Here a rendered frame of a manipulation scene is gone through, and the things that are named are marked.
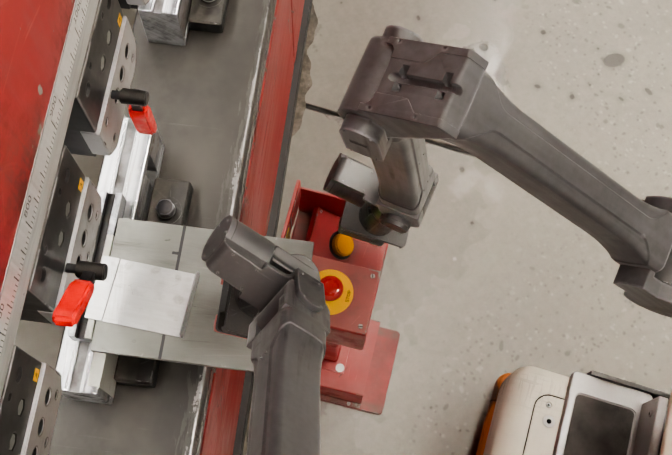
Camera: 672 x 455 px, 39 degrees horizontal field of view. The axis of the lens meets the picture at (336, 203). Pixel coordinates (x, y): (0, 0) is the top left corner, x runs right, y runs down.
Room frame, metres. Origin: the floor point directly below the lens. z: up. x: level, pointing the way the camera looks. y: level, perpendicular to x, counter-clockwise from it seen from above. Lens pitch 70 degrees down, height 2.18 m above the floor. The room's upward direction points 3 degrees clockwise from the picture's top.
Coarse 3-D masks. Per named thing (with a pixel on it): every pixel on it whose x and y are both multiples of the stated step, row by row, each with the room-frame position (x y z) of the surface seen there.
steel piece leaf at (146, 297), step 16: (128, 272) 0.33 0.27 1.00; (144, 272) 0.33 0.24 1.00; (160, 272) 0.33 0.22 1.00; (176, 272) 0.33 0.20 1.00; (112, 288) 0.30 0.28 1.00; (128, 288) 0.30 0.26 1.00; (144, 288) 0.30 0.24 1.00; (160, 288) 0.31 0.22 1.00; (176, 288) 0.31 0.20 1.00; (192, 288) 0.30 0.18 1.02; (112, 304) 0.28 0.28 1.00; (128, 304) 0.28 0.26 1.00; (144, 304) 0.28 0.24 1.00; (160, 304) 0.28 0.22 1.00; (176, 304) 0.29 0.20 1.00; (112, 320) 0.26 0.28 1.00; (128, 320) 0.26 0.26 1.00; (144, 320) 0.26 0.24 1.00; (160, 320) 0.26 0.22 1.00; (176, 320) 0.27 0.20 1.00; (176, 336) 0.24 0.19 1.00
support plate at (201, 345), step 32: (128, 224) 0.39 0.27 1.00; (160, 224) 0.39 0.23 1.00; (128, 256) 0.35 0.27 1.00; (160, 256) 0.35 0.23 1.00; (192, 256) 0.35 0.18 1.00; (96, 320) 0.26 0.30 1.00; (192, 320) 0.27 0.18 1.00; (128, 352) 0.22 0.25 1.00; (192, 352) 0.23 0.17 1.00; (224, 352) 0.23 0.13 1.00
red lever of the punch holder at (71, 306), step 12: (72, 264) 0.26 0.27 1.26; (84, 264) 0.26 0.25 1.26; (96, 264) 0.26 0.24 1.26; (84, 276) 0.24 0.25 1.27; (96, 276) 0.25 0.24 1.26; (72, 288) 0.23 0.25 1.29; (84, 288) 0.23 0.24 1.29; (60, 300) 0.21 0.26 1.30; (72, 300) 0.21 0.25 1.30; (84, 300) 0.21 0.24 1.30; (60, 312) 0.20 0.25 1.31; (72, 312) 0.20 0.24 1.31; (60, 324) 0.19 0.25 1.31; (72, 324) 0.19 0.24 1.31
